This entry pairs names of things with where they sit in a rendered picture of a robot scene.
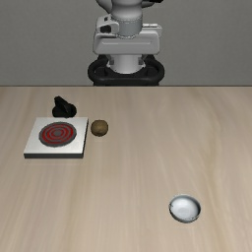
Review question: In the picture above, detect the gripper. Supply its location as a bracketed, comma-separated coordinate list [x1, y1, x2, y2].
[92, 15, 163, 66]

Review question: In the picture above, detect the brown kiwi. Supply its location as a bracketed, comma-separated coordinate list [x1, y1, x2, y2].
[90, 119, 109, 139]

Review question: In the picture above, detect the white stove plate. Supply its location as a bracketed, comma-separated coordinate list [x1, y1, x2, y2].
[23, 94, 90, 160]

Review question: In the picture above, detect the white bowl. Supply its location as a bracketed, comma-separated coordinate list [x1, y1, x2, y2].
[167, 193, 202, 224]

